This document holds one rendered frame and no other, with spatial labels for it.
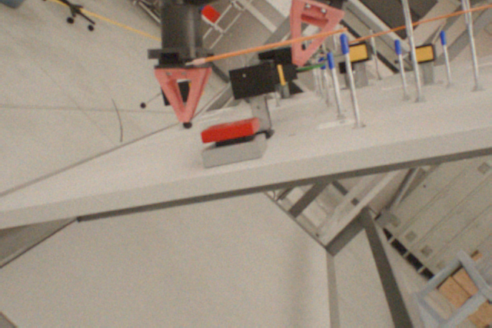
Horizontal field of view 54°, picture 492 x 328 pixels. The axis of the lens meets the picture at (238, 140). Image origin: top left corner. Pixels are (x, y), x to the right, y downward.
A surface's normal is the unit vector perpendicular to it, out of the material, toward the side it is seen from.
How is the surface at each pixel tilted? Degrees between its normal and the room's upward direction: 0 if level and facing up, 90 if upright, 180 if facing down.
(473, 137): 90
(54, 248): 0
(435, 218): 90
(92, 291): 0
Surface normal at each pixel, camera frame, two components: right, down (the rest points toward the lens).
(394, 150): -0.15, 0.15
